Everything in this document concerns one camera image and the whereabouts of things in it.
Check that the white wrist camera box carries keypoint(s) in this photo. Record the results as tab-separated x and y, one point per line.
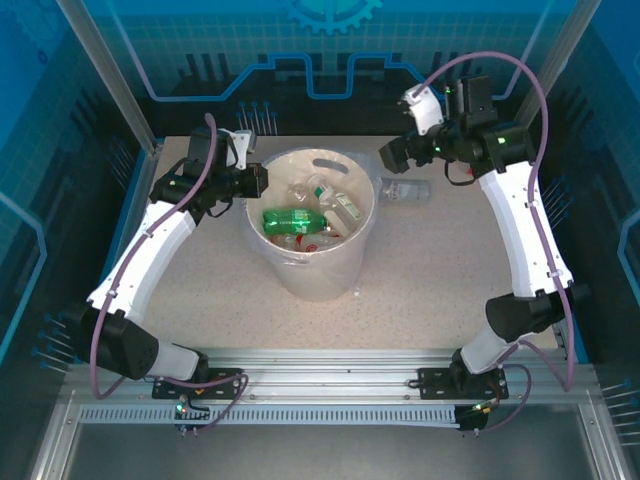
425	107
241	142

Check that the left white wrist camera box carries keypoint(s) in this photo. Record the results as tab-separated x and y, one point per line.
241	142

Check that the white round plastic bin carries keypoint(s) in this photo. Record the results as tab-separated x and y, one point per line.
320	280

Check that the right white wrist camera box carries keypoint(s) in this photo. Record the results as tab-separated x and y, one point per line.
425	107

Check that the aluminium frame post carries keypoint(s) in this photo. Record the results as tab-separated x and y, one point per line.
100	60
565	50

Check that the clear cola bottle red cap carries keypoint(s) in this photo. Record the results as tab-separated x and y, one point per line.
312	245

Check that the black base electronics board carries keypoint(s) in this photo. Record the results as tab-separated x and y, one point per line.
192	414
475	417

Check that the crushed clear plastic bottle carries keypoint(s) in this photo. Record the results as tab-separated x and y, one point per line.
299	191

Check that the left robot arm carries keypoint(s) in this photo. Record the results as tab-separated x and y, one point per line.
150	255

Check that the green plastic bottle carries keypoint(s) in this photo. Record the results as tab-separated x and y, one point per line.
292	219

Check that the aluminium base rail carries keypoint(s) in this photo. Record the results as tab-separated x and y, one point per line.
325	370

